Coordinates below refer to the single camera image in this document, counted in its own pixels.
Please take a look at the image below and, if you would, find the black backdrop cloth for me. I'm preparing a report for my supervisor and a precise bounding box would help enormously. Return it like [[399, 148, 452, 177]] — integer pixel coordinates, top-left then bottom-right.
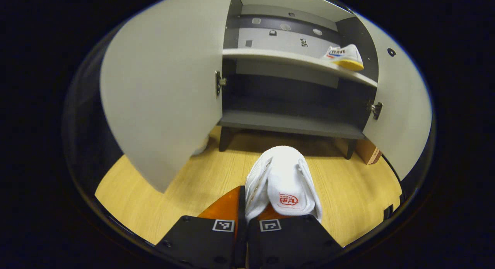
[[62, 25, 437, 223]]

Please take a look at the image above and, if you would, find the white canvas shoe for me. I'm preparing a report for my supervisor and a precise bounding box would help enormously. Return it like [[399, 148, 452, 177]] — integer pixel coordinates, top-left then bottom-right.
[[244, 146, 323, 223], [321, 44, 365, 71]]

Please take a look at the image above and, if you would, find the white cabinet door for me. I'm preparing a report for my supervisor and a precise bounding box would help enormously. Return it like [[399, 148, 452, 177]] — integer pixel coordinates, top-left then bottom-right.
[[100, 0, 235, 193], [354, 12, 433, 181]]

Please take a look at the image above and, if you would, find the white shoe cabinet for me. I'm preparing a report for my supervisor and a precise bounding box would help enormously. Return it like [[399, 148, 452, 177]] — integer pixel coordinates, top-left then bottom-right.
[[217, 0, 383, 161]]

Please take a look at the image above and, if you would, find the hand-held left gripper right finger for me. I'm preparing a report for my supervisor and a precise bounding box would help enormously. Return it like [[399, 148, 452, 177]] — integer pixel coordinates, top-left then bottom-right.
[[246, 205, 344, 269]]

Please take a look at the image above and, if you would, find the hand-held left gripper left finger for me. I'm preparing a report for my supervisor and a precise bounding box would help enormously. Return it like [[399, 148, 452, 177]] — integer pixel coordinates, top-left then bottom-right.
[[155, 185, 247, 269]]

